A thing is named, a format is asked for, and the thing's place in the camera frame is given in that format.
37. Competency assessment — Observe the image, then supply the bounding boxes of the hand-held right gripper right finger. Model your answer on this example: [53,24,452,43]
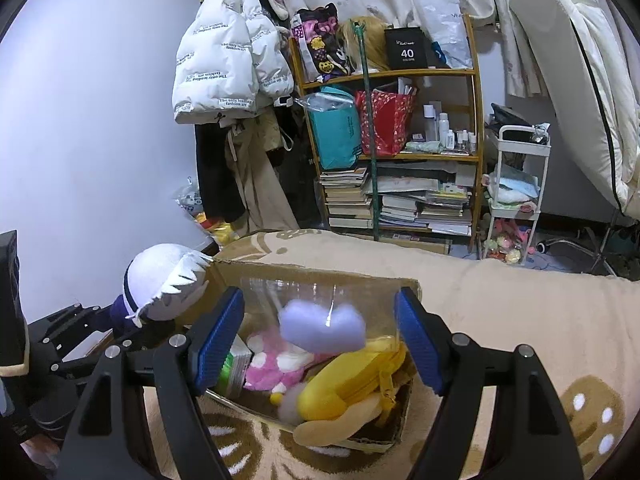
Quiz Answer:
[394,287,586,480]

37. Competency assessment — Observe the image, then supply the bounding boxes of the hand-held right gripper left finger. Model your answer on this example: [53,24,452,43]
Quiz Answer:
[56,286,246,480]

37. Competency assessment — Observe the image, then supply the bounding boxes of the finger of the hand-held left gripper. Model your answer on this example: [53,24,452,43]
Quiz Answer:
[52,329,172,387]
[27,302,118,346]

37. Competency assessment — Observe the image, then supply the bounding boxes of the small green box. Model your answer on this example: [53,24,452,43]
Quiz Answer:
[215,335,253,401]

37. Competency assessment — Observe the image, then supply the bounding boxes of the cardboard box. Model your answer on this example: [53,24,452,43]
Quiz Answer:
[202,257,423,453]

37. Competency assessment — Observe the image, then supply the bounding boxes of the yellow banana plush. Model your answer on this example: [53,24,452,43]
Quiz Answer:
[292,337,408,448]

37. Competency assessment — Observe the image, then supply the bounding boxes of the white-haired plush doll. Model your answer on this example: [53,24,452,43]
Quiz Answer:
[107,243,213,333]

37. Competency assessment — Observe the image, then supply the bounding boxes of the purple heart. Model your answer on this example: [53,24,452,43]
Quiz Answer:
[237,275,401,356]

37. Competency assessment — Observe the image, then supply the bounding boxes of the pink plush toy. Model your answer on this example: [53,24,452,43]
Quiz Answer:
[244,330,326,393]

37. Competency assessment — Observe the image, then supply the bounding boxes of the beige flower-print blanket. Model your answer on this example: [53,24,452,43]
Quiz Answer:
[20,227,636,480]

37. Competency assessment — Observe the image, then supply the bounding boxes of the pink toys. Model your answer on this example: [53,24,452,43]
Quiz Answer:
[487,220,536,263]

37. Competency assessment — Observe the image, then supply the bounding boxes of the colourful toy bags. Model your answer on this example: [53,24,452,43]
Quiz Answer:
[175,177,236,246]

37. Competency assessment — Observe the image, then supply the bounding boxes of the pile of books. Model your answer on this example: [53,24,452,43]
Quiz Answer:
[319,160,475,237]

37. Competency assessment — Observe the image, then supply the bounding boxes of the white trolley cart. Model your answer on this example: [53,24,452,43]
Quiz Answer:
[480,125,552,267]

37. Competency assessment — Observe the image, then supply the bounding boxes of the beige trousers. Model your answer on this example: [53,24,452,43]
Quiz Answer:
[224,110,301,236]

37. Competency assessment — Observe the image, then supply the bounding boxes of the black coat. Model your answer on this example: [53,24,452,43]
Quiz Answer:
[194,120,246,223]

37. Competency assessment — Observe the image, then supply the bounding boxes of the metal chair base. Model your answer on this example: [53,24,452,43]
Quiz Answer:
[537,210,631,276]

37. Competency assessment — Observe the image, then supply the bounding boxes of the blue and white cloth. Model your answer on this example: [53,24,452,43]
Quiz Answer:
[487,165,541,206]

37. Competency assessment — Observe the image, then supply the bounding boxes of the green pole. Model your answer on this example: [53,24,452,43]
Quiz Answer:
[352,22,381,242]

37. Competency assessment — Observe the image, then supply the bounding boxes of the row of cosmetic bottles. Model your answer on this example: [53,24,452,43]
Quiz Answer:
[422,101,478,153]

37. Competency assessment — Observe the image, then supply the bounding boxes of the red gift bag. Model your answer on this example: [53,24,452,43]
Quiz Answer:
[355,87,418,157]

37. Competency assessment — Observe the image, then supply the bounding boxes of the teal paper bag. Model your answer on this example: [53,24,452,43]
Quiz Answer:
[306,86,362,171]

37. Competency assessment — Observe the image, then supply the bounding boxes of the wooden shelf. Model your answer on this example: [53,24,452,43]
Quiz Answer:
[289,12,485,256]

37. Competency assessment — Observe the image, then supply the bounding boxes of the white puffer jacket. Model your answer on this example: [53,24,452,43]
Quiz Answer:
[171,0,296,125]

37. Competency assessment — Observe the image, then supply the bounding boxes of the black box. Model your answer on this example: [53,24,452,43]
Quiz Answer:
[384,26,430,71]

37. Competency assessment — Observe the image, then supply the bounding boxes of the blonde wig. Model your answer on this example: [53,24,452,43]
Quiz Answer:
[336,16,396,73]

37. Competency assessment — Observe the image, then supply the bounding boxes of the patterned pink black bag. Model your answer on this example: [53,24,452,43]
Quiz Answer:
[291,4,351,83]

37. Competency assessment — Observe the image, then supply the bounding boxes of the clear plastic bag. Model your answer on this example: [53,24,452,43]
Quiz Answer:
[415,0,473,70]

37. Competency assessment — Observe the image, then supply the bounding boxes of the cream folded mattress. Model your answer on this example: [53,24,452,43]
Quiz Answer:
[510,0,640,216]

